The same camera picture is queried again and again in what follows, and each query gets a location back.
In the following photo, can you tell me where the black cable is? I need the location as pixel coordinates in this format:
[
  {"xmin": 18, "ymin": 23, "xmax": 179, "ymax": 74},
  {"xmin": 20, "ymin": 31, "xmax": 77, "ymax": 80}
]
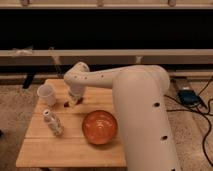
[{"xmin": 163, "ymin": 75, "xmax": 213, "ymax": 168}]

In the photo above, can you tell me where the orange bowl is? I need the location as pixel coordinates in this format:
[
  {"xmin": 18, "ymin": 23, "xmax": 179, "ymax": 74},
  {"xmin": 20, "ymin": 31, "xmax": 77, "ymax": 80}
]
[{"xmin": 82, "ymin": 110, "xmax": 118, "ymax": 145}]

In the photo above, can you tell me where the blue power adapter box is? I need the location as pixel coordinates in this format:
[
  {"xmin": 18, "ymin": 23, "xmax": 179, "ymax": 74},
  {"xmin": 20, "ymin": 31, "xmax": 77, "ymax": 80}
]
[{"xmin": 178, "ymin": 89, "xmax": 199, "ymax": 105}]

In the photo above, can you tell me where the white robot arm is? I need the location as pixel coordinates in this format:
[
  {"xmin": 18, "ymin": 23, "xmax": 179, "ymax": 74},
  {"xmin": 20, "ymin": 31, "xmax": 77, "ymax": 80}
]
[{"xmin": 64, "ymin": 62, "xmax": 181, "ymax": 171}]

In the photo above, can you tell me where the wooden rail fence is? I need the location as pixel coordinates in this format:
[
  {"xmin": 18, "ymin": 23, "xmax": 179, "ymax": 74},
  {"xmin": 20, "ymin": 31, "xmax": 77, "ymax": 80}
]
[{"xmin": 0, "ymin": 49, "xmax": 213, "ymax": 66}]

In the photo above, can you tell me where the white ceramic cup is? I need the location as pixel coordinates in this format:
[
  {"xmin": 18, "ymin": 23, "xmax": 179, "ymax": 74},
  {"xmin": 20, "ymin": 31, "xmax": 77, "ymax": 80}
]
[{"xmin": 37, "ymin": 84, "xmax": 56, "ymax": 106}]

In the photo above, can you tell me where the clear plastic bottle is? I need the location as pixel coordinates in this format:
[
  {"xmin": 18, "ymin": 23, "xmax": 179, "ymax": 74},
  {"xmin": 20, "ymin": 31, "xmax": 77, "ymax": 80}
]
[{"xmin": 43, "ymin": 109, "xmax": 63, "ymax": 136}]

